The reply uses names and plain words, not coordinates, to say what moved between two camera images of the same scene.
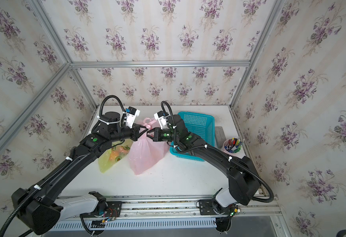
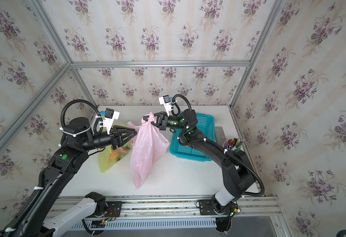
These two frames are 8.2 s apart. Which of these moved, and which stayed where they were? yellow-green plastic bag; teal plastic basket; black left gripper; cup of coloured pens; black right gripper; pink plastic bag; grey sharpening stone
Moved: black right gripper; black left gripper; pink plastic bag
Stayed: teal plastic basket; cup of coloured pens; yellow-green plastic bag; grey sharpening stone
